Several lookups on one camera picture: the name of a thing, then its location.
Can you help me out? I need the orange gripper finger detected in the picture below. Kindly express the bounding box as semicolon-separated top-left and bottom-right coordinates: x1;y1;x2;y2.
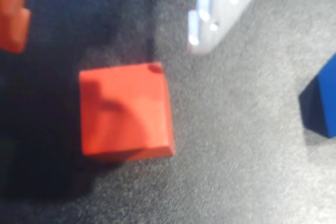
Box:
0;0;32;54

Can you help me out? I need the red cube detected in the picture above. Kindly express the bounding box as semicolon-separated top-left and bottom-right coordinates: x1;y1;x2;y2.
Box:
78;61;176;163

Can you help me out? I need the blue cube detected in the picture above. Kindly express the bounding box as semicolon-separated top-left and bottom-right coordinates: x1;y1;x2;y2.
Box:
298;52;336;139

